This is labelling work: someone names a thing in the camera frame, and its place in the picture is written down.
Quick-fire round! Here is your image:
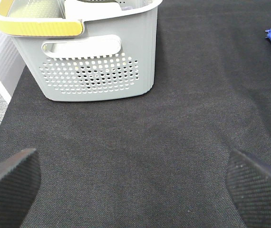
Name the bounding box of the grey perforated plastic basket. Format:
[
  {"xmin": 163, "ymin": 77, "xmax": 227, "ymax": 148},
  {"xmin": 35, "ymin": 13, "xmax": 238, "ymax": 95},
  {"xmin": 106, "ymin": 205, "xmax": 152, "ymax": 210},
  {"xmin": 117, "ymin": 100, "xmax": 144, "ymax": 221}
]
[{"xmin": 0, "ymin": 0, "xmax": 161, "ymax": 102}]

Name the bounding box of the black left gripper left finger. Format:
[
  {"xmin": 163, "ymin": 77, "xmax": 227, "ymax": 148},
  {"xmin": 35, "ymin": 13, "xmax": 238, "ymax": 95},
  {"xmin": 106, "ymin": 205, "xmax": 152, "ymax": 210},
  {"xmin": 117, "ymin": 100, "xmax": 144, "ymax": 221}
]
[{"xmin": 0, "ymin": 148, "xmax": 41, "ymax": 228}]

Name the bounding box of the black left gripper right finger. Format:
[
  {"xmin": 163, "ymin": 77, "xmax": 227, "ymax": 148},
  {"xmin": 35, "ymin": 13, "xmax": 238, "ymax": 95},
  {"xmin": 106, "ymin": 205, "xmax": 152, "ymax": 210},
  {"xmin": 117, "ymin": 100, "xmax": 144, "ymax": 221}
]
[{"xmin": 225, "ymin": 149, "xmax": 271, "ymax": 228}]

